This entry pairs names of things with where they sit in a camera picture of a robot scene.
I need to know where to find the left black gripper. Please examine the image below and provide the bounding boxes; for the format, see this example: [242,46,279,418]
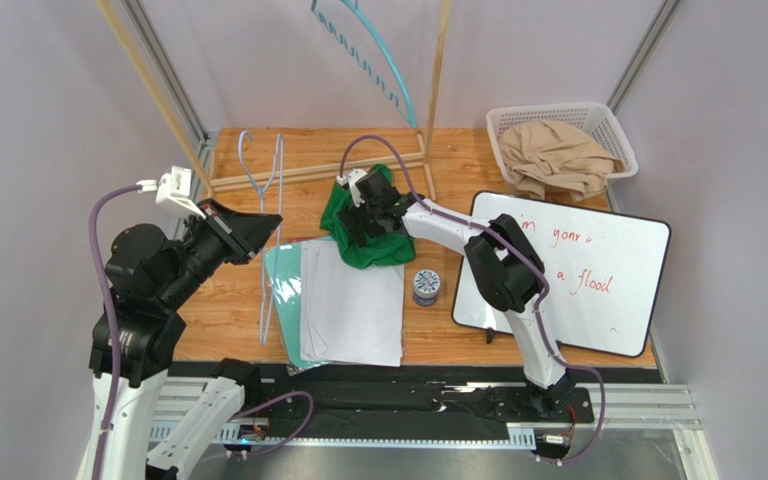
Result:
[159,195,283,307]

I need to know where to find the green t shirt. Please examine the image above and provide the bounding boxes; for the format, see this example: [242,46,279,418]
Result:
[320,164,416,269]

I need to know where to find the blue wire hanger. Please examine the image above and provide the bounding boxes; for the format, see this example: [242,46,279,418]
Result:
[236,130,285,347]

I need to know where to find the beige t shirt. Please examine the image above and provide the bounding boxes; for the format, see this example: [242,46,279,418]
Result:
[498,120,626,202]

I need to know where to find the light blue hanger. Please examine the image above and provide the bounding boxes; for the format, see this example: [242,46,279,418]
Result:
[308,0,418,128]

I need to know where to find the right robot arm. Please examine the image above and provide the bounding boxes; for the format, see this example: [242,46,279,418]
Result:
[336,169,574,406]

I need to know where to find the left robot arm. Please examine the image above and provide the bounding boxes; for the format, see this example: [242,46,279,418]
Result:
[87,199,282,479]

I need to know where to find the red booklet under folder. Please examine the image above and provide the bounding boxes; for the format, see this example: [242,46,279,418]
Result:
[286,235,322,243]

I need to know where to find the teal plastic folder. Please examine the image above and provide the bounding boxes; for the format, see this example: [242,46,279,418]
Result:
[265,237,335,375]

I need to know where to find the small round tin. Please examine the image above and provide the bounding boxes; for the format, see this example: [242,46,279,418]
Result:
[412,269,442,307]

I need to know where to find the white paper stack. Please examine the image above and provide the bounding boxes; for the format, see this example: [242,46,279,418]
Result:
[299,239,405,367]

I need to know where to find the white whiteboard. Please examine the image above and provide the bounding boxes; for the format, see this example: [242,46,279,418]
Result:
[471,191,671,357]

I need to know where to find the white plastic basket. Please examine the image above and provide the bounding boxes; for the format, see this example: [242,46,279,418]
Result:
[485,102,639,194]

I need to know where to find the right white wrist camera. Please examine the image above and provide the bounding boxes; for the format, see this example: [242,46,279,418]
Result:
[336,168,368,207]

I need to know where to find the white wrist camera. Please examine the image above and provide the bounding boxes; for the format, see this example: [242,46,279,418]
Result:
[136,166,206,219]
[336,168,368,207]

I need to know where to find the wooden clothes rack frame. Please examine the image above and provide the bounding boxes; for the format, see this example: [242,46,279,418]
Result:
[96,1,452,200]

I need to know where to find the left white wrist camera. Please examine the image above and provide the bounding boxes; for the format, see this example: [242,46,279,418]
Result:
[136,166,206,219]

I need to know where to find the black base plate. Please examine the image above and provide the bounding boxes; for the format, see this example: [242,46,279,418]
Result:
[243,365,597,441]

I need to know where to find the aluminium frame rail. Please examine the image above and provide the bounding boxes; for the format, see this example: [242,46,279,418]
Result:
[128,24,717,479]

